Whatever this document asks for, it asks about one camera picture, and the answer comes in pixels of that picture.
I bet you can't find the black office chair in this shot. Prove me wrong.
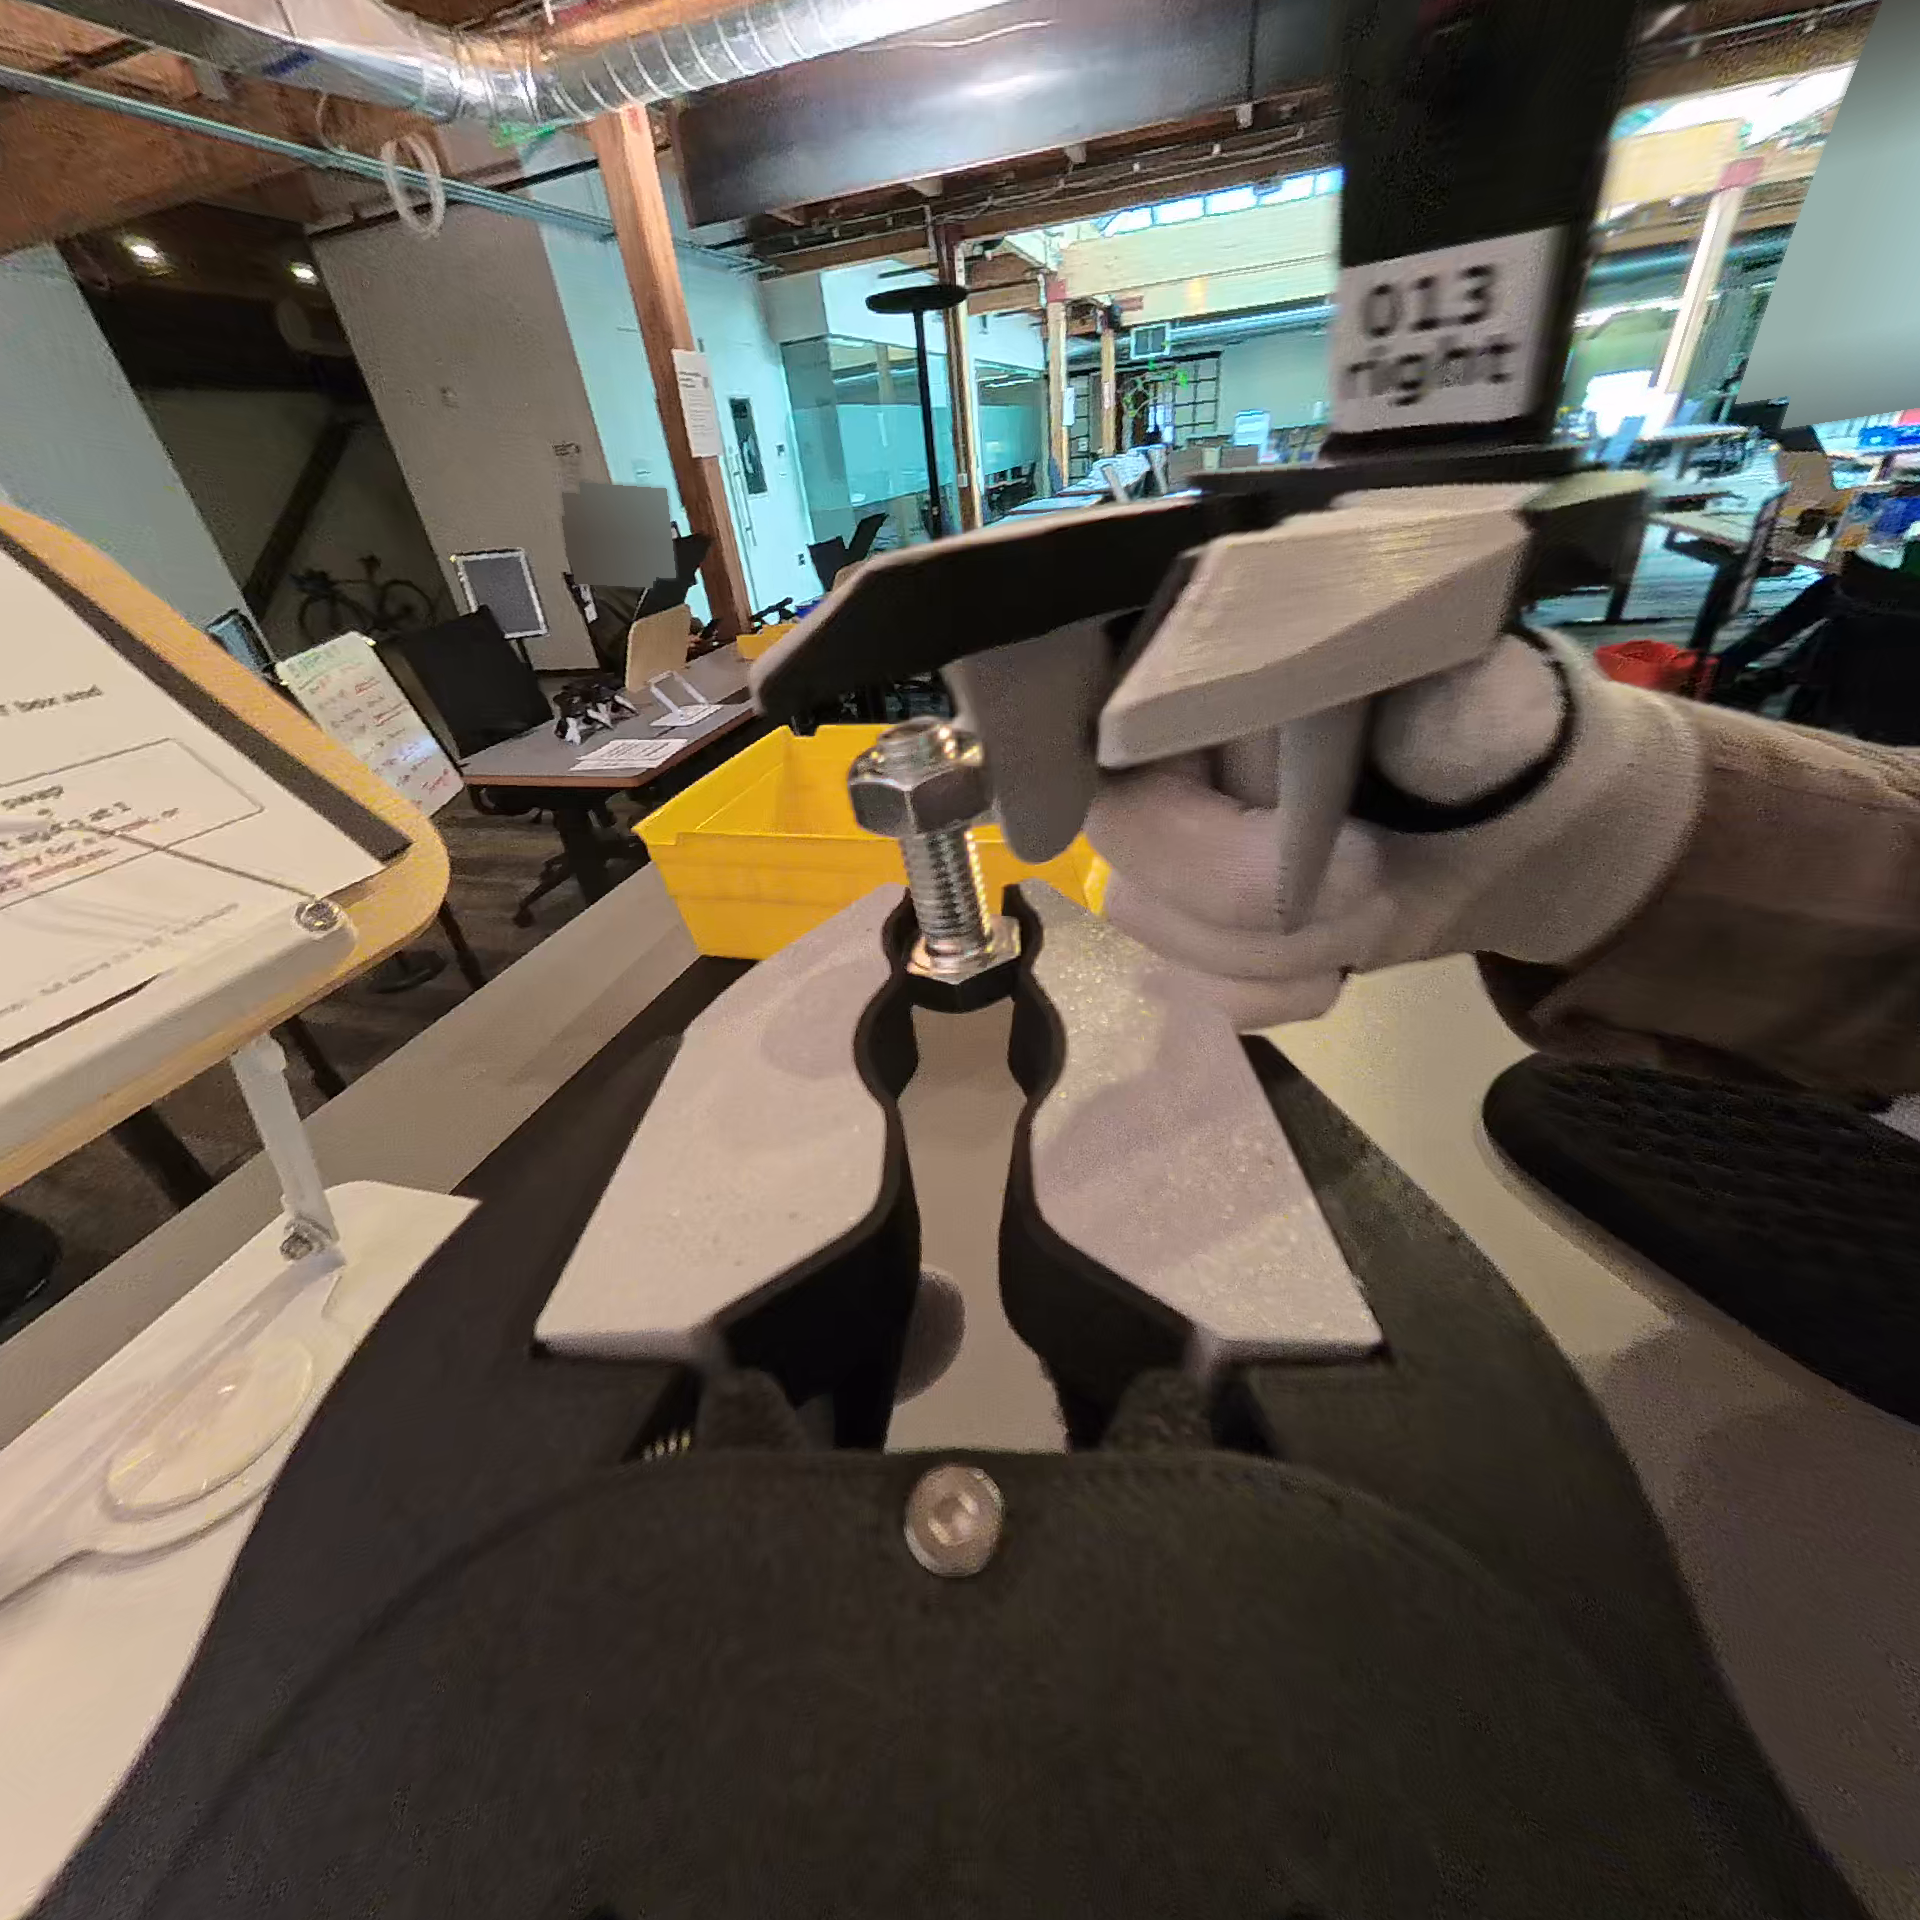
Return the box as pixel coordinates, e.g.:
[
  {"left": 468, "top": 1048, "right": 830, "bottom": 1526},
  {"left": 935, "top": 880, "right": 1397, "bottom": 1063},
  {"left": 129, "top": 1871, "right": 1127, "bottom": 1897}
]
[{"left": 374, "top": 608, "right": 639, "bottom": 924}]

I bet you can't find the yellow plastic bin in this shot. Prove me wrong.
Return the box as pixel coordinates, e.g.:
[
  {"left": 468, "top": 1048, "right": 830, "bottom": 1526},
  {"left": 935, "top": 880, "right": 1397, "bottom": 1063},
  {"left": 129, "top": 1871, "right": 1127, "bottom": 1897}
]
[{"left": 632, "top": 721, "right": 1115, "bottom": 962}]

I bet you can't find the printed instruction sheet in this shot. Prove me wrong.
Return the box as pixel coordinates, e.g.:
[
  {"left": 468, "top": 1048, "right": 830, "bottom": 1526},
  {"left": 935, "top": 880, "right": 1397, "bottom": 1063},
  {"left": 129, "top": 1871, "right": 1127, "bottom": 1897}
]
[{"left": 0, "top": 546, "right": 389, "bottom": 1057}]

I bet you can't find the framed sign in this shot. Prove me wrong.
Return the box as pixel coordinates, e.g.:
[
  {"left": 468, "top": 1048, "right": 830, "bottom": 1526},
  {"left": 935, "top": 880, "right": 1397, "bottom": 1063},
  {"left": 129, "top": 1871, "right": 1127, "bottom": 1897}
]
[{"left": 451, "top": 546, "right": 540, "bottom": 649}]

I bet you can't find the grey background desk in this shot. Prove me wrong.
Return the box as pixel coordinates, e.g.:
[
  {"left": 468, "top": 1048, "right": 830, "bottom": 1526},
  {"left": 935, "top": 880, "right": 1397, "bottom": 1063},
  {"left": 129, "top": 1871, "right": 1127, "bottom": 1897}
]
[{"left": 456, "top": 644, "right": 798, "bottom": 812}]

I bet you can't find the wire page holder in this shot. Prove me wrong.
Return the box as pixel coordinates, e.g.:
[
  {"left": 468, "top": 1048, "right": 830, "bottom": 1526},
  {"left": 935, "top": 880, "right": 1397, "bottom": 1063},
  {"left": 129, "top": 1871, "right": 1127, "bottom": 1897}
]
[{"left": 0, "top": 780, "right": 339, "bottom": 934}]

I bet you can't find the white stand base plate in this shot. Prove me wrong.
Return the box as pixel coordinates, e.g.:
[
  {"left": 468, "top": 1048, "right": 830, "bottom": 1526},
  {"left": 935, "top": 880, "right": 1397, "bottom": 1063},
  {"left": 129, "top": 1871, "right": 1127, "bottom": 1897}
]
[{"left": 0, "top": 1180, "right": 483, "bottom": 1877}]

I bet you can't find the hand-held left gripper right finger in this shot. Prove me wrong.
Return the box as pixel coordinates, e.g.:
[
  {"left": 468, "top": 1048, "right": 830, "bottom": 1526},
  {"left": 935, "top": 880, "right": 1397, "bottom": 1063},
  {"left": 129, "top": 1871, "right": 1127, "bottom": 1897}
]
[{"left": 989, "top": 880, "right": 1384, "bottom": 1450}]

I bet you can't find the silver ventilation duct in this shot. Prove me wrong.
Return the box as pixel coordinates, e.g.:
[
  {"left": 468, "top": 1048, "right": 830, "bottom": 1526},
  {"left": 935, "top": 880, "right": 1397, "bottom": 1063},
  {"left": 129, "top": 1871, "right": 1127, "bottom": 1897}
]
[{"left": 0, "top": 0, "right": 1052, "bottom": 136}]

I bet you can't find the silver hex bolt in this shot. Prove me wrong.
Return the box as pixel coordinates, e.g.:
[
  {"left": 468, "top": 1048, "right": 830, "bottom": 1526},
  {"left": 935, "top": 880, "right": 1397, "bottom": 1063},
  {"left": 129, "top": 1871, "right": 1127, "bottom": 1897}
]
[{"left": 845, "top": 718, "right": 995, "bottom": 964}]

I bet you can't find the orange storage bin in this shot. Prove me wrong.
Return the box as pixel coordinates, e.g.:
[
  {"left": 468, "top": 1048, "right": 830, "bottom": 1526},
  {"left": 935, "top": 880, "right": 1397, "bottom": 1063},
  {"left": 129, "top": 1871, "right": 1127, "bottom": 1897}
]
[{"left": 1592, "top": 640, "right": 1720, "bottom": 701}]

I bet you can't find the white stand ledge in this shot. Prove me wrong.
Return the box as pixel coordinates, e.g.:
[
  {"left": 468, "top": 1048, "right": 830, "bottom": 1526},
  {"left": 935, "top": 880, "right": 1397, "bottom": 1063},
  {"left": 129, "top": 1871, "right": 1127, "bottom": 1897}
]
[{"left": 0, "top": 895, "right": 361, "bottom": 1156}]

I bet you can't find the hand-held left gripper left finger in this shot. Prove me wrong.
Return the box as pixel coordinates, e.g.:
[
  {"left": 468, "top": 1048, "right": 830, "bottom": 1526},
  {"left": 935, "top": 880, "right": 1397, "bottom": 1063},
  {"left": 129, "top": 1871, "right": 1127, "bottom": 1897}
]
[{"left": 532, "top": 882, "right": 921, "bottom": 1448}]

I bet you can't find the wooden support post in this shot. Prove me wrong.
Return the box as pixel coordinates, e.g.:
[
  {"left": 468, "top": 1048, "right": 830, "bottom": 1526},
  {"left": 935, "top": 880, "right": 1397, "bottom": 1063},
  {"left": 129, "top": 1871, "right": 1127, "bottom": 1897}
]
[{"left": 584, "top": 104, "right": 752, "bottom": 640}]

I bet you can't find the black wrist rest pad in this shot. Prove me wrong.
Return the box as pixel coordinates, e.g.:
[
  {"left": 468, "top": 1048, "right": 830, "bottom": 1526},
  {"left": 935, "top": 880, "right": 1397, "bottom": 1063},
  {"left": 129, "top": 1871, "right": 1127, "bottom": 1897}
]
[{"left": 1481, "top": 1048, "right": 1920, "bottom": 1425}]

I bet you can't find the small whiteboard easel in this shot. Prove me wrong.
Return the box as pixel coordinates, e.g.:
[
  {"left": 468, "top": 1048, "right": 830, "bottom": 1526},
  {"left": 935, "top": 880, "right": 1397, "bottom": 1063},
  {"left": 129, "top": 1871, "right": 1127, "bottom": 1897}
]
[{"left": 275, "top": 630, "right": 470, "bottom": 825}]

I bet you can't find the person's right hand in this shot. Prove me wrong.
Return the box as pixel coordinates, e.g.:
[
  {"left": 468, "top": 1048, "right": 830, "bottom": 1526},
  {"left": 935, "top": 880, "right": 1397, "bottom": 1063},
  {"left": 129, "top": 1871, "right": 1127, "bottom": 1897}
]
[{"left": 1083, "top": 616, "right": 1707, "bottom": 1033}]

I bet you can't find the silver hex nut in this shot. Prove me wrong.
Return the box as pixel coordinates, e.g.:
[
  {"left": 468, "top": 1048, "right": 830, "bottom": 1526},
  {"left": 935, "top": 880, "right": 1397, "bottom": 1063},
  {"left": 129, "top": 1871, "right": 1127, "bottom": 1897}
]
[{"left": 895, "top": 918, "right": 1029, "bottom": 985}]

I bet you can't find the black floor lamp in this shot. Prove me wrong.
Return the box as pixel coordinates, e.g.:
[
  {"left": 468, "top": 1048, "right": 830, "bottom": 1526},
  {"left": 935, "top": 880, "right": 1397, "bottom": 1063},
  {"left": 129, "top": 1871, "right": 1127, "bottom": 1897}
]
[{"left": 864, "top": 280, "right": 980, "bottom": 549}]

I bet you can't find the black backing sheet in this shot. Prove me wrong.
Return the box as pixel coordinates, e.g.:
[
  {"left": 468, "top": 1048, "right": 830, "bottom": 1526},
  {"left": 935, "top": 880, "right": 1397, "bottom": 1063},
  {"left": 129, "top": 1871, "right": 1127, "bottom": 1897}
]
[{"left": 0, "top": 516, "right": 415, "bottom": 863}]

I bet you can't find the white stand strut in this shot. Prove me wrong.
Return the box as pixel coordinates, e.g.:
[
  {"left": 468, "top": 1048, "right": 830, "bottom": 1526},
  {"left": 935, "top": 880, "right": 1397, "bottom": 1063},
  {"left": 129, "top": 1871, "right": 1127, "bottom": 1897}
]
[{"left": 229, "top": 1036, "right": 350, "bottom": 1262}]

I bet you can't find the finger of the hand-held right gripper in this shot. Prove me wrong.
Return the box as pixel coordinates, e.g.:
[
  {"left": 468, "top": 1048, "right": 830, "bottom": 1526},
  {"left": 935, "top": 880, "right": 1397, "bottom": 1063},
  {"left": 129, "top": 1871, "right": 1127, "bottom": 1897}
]
[
  {"left": 1099, "top": 508, "right": 1537, "bottom": 773},
  {"left": 944, "top": 616, "right": 1120, "bottom": 868}
]

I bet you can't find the wooden document stand board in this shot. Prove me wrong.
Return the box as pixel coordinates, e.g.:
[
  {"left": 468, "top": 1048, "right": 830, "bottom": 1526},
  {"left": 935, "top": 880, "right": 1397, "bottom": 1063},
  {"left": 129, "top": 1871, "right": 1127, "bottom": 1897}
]
[{"left": 0, "top": 502, "right": 453, "bottom": 1201}]

